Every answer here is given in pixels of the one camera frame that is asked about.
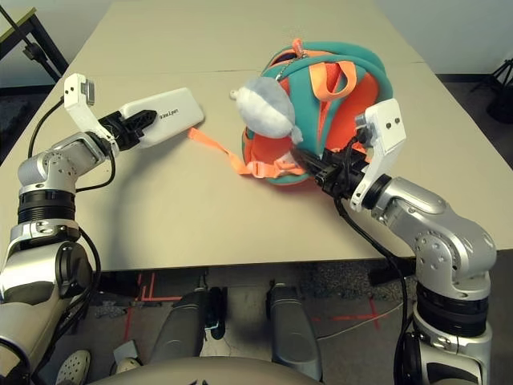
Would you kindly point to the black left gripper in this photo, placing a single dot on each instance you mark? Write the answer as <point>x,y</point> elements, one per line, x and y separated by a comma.
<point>120,132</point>

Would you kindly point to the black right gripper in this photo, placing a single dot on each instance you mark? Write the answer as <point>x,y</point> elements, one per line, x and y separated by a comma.
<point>342,172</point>

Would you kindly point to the white pencil case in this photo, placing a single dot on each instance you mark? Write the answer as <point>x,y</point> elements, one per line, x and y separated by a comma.
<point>176,116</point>

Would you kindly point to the grey white plush toy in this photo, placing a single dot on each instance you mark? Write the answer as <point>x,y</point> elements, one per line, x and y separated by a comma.
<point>264,108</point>

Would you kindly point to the teal and orange backpack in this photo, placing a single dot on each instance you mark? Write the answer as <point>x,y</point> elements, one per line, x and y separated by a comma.
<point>352,56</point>

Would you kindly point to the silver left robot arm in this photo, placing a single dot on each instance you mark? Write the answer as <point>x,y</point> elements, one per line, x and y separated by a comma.
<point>44,264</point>

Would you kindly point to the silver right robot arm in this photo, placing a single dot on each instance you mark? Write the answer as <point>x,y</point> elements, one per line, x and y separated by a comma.
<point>449,248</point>

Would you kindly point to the thin black pole with clamp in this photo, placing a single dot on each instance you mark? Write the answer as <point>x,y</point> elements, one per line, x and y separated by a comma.
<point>20,34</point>

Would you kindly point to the beige black-framed side table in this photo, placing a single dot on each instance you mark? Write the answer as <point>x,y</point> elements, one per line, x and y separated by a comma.
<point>16,18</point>

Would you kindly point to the grey robot right leg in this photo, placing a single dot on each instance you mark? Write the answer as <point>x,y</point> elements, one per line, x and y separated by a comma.
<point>292,333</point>

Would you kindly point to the grey robot leg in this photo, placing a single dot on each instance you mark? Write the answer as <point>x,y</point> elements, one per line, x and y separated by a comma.
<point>180,329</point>
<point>292,333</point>

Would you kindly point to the black tripod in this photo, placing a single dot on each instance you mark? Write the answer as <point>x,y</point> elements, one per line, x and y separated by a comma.
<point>501,92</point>

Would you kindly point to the grey robot left leg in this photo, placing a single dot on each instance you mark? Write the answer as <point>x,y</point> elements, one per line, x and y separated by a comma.
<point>180,329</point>

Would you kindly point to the grey robot torso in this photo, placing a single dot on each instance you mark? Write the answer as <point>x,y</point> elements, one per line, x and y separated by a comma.
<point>208,375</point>

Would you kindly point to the white perforated clog shoe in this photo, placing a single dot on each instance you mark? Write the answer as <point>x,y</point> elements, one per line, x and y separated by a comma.
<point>128,365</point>
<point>74,367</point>

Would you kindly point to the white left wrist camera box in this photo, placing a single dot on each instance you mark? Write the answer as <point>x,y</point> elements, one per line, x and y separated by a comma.
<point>78,96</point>

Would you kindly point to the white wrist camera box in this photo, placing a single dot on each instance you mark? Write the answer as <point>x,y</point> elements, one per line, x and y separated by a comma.
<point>386,124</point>
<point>78,96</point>

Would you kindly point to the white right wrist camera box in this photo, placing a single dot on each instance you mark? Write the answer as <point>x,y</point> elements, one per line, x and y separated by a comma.
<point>386,124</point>

